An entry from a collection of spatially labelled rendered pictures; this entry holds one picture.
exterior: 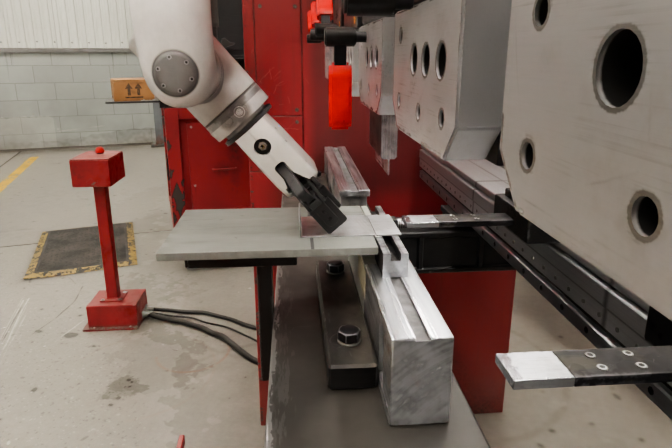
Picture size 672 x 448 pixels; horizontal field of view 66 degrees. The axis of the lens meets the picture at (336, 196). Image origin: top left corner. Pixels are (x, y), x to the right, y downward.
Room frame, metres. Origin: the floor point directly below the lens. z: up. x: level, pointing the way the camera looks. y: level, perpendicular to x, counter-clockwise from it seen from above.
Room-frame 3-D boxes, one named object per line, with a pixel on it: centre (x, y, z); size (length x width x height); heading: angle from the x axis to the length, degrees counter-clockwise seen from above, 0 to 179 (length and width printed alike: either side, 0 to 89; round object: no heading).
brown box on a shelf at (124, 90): (2.85, 1.09, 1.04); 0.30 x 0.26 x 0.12; 19
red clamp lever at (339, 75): (0.52, -0.01, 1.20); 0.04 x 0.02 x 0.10; 95
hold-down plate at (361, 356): (0.64, -0.01, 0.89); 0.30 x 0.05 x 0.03; 5
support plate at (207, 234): (0.67, 0.09, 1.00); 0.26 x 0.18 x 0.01; 95
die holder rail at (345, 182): (1.23, -0.02, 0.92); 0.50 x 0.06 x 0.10; 5
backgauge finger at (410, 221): (0.70, -0.22, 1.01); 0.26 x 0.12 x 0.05; 95
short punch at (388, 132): (0.68, -0.06, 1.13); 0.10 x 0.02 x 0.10; 5
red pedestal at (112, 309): (2.25, 1.04, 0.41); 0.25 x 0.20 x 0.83; 95
